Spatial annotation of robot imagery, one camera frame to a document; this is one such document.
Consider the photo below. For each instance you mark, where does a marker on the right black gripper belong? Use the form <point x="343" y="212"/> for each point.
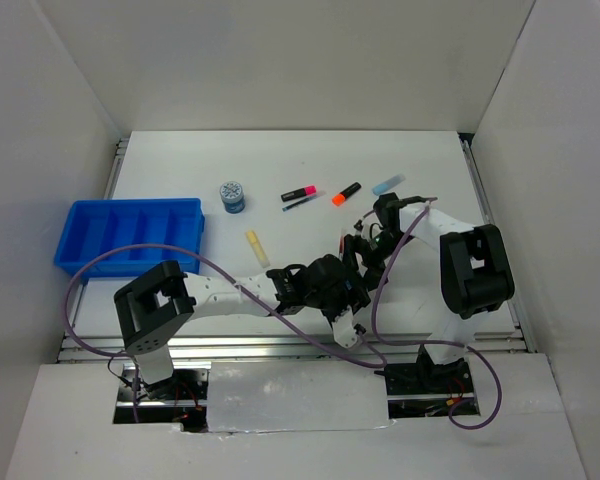
<point x="372" y="268"/>

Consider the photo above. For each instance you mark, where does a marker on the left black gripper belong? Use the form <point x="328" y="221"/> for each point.
<point x="353" y="297"/>

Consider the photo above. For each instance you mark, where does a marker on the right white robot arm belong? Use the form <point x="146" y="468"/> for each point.
<point x="475" y="275"/>

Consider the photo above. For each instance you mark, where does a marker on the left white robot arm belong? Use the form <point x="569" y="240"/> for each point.
<point x="152" y="308"/>

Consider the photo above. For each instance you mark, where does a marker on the red gel pen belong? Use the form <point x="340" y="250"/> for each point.
<point x="342" y="235"/>

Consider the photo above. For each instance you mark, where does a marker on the orange black highlighter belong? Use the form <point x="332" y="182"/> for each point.
<point x="345" y="194"/>

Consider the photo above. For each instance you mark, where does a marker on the light blue highlighter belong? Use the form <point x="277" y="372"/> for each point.
<point x="388" y="184"/>

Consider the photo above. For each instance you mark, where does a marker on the blue gel pen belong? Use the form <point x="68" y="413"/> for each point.
<point x="300" y="202"/>

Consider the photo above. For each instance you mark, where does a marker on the pink black highlighter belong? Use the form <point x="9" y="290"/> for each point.
<point x="298" y="193"/>

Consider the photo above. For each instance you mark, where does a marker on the yellow highlighter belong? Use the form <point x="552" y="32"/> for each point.
<point x="257" y="249"/>

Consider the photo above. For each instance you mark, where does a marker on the blue divided plastic bin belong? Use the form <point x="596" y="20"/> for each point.
<point x="94" y="227"/>

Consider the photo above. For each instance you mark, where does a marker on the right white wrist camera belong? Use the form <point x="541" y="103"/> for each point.
<point x="365" y="228"/>

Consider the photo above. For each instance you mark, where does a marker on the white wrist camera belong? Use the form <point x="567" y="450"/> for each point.
<point x="365" y="228"/>
<point x="347" y="332"/>

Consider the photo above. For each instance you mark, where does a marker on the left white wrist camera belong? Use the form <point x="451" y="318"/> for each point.
<point x="347" y="332"/>

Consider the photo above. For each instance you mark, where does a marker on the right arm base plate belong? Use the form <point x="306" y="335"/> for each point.
<point x="418" y="379"/>

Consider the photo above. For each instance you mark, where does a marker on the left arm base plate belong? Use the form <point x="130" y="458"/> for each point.
<point x="188" y="387"/>

